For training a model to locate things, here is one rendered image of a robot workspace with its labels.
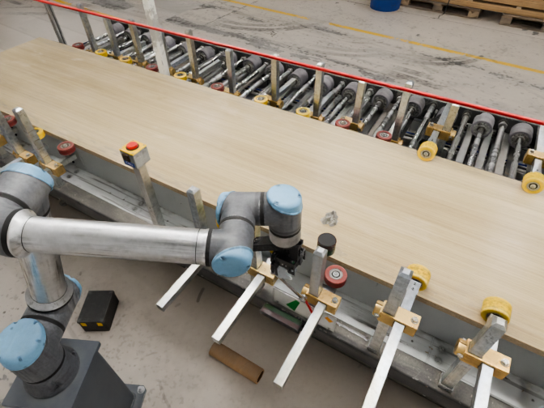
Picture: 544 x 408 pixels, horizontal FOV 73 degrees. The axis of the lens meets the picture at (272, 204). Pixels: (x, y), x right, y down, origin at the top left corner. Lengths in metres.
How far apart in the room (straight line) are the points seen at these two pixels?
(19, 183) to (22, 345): 0.60
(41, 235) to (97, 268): 1.77
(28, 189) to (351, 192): 1.18
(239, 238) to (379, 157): 1.15
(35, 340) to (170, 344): 0.96
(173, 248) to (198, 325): 1.46
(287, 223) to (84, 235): 0.48
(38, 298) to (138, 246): 0.67
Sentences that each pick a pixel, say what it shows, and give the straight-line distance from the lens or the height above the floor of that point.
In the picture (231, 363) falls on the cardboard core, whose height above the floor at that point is 0.07.
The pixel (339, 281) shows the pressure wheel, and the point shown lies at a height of 0.91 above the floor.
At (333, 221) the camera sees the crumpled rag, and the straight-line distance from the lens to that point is 1.51.
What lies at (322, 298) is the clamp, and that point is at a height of 0.87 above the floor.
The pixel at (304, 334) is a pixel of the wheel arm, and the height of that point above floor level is 0.86.
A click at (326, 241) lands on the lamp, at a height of 1.11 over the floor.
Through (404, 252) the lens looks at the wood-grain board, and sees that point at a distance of 1.49.
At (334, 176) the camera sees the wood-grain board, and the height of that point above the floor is 0.90.
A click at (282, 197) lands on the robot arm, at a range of 0.93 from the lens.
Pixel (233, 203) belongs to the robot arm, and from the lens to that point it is 0.94.
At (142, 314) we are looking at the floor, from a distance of 2.43.
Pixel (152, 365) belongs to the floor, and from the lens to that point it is 2.27.
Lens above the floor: 2.02
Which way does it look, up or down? 45 degrees down
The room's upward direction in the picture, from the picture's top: 1 degrees counter-clockwise
